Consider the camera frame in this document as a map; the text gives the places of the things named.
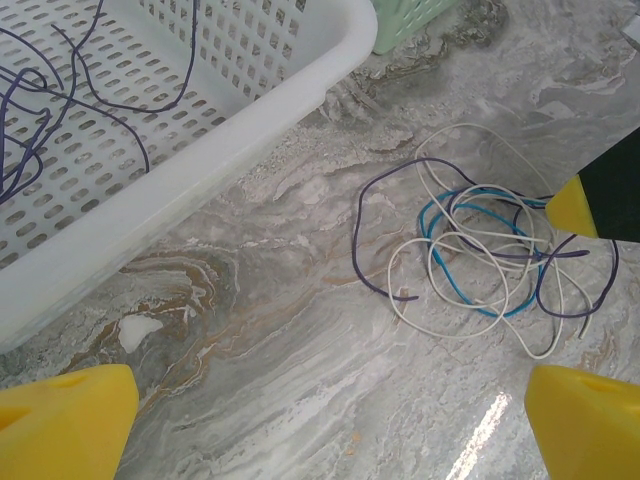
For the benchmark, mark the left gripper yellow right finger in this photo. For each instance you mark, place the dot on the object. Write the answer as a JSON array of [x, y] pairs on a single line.
[[590, 430]]

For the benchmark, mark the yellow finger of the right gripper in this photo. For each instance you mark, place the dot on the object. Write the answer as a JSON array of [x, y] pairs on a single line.
[[572, 210]]

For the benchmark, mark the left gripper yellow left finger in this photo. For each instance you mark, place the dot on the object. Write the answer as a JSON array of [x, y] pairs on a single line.
[[60, 430]]

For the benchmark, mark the light green plastic basket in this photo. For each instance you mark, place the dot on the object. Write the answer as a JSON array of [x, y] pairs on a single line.
[[405, 25]]

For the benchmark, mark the white plastic basket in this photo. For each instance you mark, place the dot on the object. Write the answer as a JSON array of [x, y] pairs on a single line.
[[225, 150]]

